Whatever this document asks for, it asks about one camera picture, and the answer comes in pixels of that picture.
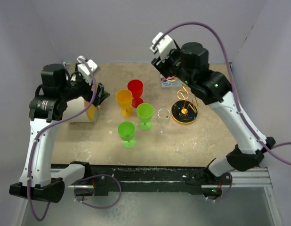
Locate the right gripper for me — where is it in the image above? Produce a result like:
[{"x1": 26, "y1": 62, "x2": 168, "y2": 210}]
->
[{"x1": 152, "y1": 43, "x2": 195, "y2": 88}]

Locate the orange plastic goblet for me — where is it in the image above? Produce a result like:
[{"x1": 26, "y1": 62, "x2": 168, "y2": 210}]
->
[{"x1": 116, "y1": 89, "x2": 133, "y2": 118}]

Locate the green goblet rear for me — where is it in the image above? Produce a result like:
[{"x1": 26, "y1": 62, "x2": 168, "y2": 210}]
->
[{"x1": 136, "y1": 103, "x2": 154, "y2": 131}]

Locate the clear wine glass standing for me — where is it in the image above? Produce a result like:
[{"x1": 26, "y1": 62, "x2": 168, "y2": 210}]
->
[{"x1": 156, "y1": 108, "x2": 170, "y2": 135}]

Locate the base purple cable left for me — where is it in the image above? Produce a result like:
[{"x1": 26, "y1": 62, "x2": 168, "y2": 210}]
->
[{"x1": 73, "y1": 174, "x2": 123, "y2": 210}]

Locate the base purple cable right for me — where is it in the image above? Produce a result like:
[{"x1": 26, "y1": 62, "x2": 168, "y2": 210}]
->
[{"x1": 205, "y1": 173, "x2": 234, "y2": 203}]

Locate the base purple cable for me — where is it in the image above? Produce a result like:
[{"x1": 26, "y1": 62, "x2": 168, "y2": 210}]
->
[
  {"x1": 205, "y1": 173, "x2": 234, "y2": 203},
  {"x1": 73, "y1": 174, "x2": 123, "y2": 210}
]

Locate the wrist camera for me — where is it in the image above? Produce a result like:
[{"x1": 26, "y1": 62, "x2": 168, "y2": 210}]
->
[
  {"x1": 149, "y1": 32, "x2": 177, "y2": 62},
  {"x1": 76, "y1": 56, "x2": 100, "y2": 84}
]

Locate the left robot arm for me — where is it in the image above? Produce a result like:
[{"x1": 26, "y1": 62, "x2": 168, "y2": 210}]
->
[{"x1": 9, "y1": 60, "x2": 109, "y2": 203}]

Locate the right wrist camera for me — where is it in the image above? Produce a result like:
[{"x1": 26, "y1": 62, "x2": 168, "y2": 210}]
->
[{"x1": 149, "y1": 32, "x2": 177, "y2": 62}]

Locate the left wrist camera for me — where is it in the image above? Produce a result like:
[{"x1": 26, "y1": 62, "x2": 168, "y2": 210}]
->
[{"x1": 76, "y1": 56, "x2": 100, "y2": 84}]

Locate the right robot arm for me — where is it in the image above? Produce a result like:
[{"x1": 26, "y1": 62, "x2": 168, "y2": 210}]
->
[{"x1": 150, "y1": 42, "x2": 275, "y2": 184}]

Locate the clear wine glass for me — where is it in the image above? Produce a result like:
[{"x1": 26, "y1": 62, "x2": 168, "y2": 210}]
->
[
  {"x1": 156, "y1": 108, "x2": 170, "y2": 135},
  {"x1": 171, "y1": 80, "x2": 183, "y2": 94}
]

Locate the treehouse paperback book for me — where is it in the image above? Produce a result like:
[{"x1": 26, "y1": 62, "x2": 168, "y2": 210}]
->
[{"x1": 160, "y1": 74, "x2": 177, "y2": 88}]

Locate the white cylinder with orange lid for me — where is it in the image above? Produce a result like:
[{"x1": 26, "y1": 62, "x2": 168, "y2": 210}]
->
[{"x1": 60, "y1": 94, "x2": 101, "y2": 124}]

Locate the gold wine glass rack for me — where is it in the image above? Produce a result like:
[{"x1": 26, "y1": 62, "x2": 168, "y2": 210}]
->
[{"x1": 167, "y1": 77, "x2": 198, "y2": 125}]

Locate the green goblet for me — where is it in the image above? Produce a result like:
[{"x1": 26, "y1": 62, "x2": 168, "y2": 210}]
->
[
  {"x1": 136, "y1": 103, "x2": 154, "y2": 131},
  {"x1": 117, "y1": 121, "x2": 136, "y2": 148}
]

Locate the green goblet front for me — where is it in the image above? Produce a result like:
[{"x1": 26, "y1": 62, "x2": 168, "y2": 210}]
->
[{"x1": 117, "y1": 121, "x2": 136, "y2": 148}]

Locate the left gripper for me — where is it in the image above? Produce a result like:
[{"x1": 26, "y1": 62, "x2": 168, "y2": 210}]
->
[{"x1": 59, "y1": 63, "x2": 108, "y2": 106}]

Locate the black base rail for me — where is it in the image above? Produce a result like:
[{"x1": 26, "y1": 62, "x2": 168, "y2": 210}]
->
[{"x1": 51, "y1": 161, "x2": 232, "y2": 197}]

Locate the red plastic goblet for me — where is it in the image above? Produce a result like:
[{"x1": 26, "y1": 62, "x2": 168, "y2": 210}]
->
[{"x1": 127, "y1": 79, "x2": 143, "y2": 108}]

